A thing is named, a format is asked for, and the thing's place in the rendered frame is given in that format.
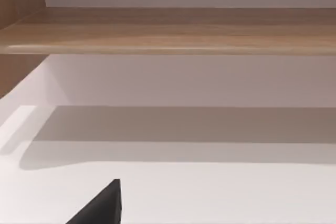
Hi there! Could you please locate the wooden open shelf unit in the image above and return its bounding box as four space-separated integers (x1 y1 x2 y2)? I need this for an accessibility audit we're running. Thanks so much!
0 0 336 99

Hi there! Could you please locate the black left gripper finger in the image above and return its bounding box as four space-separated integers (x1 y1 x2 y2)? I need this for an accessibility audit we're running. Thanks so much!
65 178 122 224

